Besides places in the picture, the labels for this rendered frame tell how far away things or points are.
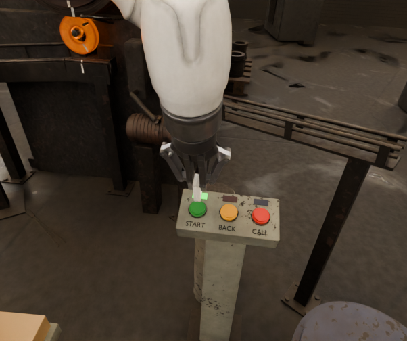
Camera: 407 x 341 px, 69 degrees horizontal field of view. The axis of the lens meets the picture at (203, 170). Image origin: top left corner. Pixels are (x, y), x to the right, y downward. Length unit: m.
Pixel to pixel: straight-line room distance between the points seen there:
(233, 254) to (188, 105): 0.48
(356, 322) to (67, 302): 1.00
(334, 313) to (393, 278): 0.79
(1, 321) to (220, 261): 0.53
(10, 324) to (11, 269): 0.67
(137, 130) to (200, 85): 0.94
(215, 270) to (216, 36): 0.62
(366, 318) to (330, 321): 0.09
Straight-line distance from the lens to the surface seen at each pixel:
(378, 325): 0.85
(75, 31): 1.40
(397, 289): 1.55
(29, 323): 0.86
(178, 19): 0.32
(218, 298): 0.94
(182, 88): 0.35
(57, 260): 1.48
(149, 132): 1.26
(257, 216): 0.70
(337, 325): 0.81
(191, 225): 0.70
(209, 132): 0.43
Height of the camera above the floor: 1.09
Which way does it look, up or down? 36 degrees down
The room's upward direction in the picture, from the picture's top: 2 degrees clockwise
